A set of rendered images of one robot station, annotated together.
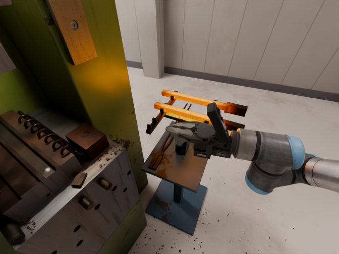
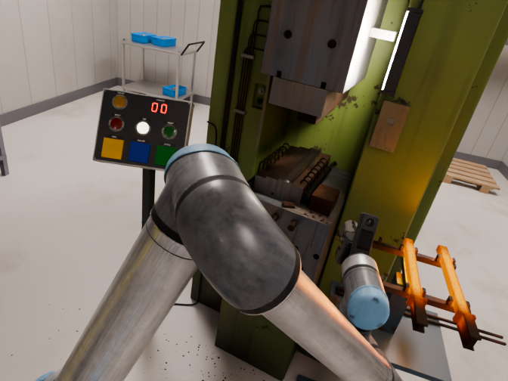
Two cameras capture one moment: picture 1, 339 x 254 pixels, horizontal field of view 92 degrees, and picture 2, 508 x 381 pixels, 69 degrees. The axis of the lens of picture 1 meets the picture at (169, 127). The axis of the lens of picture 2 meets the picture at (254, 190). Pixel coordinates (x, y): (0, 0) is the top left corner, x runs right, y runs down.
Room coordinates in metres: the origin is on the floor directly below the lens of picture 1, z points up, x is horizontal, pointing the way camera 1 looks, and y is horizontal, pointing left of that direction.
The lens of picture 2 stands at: (-0.14, -0.87, 1.62)
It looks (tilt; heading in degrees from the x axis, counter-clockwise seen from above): 28 degrees down; 77
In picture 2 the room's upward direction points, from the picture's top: 10 degrees clockwise
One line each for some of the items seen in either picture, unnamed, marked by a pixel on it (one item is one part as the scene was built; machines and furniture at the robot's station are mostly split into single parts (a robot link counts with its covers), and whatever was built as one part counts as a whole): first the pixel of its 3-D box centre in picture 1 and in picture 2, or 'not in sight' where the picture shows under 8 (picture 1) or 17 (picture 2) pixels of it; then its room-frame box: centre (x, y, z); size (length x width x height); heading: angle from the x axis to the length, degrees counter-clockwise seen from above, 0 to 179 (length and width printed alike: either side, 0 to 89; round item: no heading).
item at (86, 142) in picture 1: (88, 140); (324, 199); (0.41, 0.30, 0.95); 0.12 x 0.09 x 0.07; 57
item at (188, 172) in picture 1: (181, 150); (383, 326); (0.58, -0.07, 0.67); 0.40 x 0.30 x 0.02; 156
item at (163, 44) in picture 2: not in sight; (162, 72); (-0.49, 4.20, 0.47); 0.98 x 0.57 x 0.93; 160
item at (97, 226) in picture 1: (62, 179); (295, 223); (0.39, 0.50, 0.69); 0.56 x 0.38 x 0.45; 57
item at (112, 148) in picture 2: not in sight; (113, 148); (-0.41, 0.48, 1.01); 0.07 x 0.05 x 0.07; 172
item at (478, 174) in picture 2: not in sight; (443, 168); (3.04, 2.87, 0.05); 1.12 x 0.77 x 0.10; 156
